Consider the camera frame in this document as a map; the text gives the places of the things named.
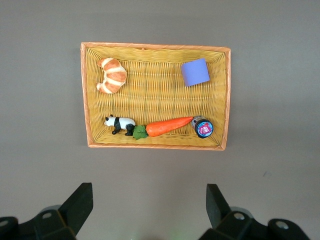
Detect toy croissant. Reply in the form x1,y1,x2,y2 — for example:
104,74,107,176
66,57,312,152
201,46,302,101
96,57,128,95

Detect orange wicker tray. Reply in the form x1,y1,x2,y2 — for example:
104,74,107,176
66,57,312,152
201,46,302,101
80,41,231,152

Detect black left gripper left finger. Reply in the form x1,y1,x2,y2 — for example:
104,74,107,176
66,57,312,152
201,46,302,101
0,182,94,240

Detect brown table cover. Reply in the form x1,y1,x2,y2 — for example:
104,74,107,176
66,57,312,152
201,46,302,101
0,0,320,240

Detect black white panda figurine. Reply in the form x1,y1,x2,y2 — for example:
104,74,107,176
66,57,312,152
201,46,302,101
104,114,137,137

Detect purple cube block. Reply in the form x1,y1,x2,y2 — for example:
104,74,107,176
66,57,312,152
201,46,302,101
180,58,210,88

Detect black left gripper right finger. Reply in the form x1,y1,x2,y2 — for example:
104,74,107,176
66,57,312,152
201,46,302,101
198,183,312,240

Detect orange toy carrot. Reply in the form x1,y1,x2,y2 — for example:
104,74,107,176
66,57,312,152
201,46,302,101
132,116,195,141

